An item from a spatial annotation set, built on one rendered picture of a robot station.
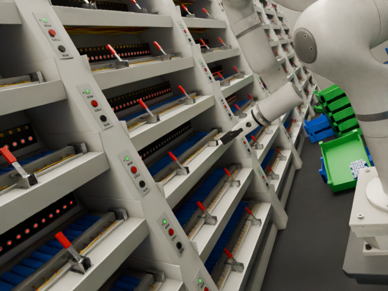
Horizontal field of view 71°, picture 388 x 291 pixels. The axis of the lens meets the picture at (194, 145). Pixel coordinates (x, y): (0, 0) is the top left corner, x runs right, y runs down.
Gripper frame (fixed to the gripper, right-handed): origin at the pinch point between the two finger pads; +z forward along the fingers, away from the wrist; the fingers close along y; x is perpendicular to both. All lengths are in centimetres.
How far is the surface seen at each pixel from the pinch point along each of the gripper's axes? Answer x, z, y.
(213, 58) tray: 35, 1, 41
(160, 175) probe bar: 4.5, 10.5, -32.8
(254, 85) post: 12, 5, 88
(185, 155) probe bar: 4.4, 10.2, -15.7
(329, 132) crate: -54, -6, 136
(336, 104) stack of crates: -33, -25, 112
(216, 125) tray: 6.1, 9.8, 17.5
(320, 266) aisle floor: -57, -5, -10
